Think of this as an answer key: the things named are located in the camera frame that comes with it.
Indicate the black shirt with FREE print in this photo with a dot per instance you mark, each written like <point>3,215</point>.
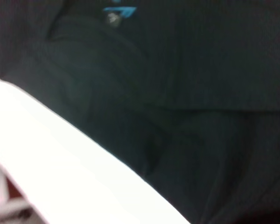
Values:
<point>177,93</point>

